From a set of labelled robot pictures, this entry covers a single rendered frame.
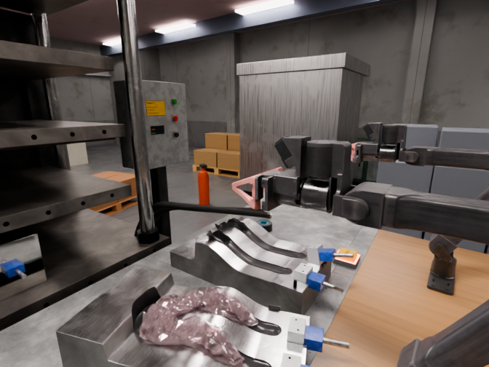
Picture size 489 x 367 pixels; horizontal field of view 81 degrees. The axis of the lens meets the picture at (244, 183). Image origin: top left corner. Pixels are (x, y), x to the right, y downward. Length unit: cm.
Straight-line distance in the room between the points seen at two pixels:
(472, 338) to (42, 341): 89
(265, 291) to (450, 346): 46
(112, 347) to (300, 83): 346
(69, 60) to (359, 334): 122
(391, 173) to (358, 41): 505
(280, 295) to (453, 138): 201
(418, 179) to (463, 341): 213
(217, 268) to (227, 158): 484
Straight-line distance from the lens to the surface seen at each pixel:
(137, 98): 121
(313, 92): 371
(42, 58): 117
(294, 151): 52
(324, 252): 92
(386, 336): 89
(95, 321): 75
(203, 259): 97
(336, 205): 49
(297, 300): 83
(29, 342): 96
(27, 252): 116
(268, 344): 72
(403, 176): 263
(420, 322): 97
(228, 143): 616
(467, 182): 263
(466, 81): 693
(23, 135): 110
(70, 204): 118
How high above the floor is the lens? 136
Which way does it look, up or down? 15 degrees down
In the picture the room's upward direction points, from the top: straight up
